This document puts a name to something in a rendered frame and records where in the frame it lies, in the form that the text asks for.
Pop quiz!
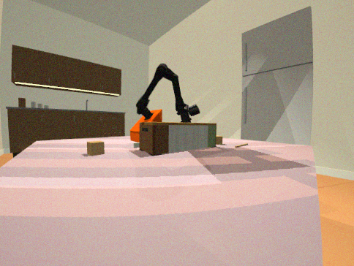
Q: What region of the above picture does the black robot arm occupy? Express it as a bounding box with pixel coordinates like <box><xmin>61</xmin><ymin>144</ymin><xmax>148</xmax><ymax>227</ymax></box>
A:
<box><xmin>136</xmin><ymin>64</ymin><xmax>200</xmax><ymax>120</ymax></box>

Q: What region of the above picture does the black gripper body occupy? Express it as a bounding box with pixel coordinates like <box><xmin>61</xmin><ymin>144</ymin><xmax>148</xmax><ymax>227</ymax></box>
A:
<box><xmin>181</xmin><ymin>117</ymin><xmax>192</xmax><ymax>123</ymax></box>

